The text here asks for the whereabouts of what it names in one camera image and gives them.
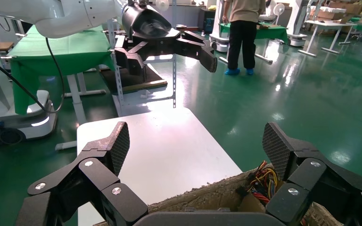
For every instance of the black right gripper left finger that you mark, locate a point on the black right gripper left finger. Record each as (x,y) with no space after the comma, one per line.
(84,184)

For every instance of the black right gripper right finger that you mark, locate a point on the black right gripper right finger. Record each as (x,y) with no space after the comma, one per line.
(318,187)

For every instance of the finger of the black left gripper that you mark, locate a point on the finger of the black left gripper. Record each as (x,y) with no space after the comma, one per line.
(131,60)
(199,50)

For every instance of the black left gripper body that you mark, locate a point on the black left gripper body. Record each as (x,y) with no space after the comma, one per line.
(149,31)

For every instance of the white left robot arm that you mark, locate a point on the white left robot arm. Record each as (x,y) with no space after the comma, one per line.
(59,18)

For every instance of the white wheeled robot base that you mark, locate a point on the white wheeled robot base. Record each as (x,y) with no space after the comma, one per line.
(40,124)

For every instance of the white wheeled robot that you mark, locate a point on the white wheeled robot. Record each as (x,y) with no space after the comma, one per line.
(220,40)
(296,34)

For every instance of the black wooden board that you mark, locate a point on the black wooden board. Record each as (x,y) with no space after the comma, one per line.
(151,79)

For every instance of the dark cabinet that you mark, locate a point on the dark cabinet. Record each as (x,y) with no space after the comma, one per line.
(206,20)

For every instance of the grey metal shelf rack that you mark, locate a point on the grey metal shelf rack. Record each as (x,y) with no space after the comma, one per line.
(174,78)

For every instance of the person in beige shirt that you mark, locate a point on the person in beige shirt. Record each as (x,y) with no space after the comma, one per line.
(245,34)

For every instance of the green tablecloth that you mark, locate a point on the green tablecloth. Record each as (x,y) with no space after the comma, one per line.
(59,53)
(274,31)

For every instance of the white desk fan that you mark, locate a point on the white desk fan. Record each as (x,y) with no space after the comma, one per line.
(278,11)

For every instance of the worn cardboard divider box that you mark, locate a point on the worn cardboard divider box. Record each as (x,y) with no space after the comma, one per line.
(212,196)

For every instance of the brown wooden desk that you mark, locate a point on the brown wooden desk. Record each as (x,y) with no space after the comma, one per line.
(3,46)

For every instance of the white work table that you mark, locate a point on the white work table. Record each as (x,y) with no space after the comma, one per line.
(327,25)

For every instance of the white table leg frame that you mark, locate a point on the white table leg frame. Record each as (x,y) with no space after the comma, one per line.
(80,106)

